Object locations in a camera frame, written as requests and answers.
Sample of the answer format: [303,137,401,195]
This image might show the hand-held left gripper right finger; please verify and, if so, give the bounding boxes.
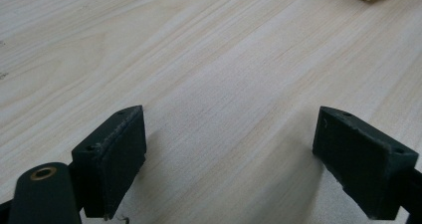
[312,106,420,221]

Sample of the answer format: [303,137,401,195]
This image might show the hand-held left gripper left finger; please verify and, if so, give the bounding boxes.
[71,105,147,221]

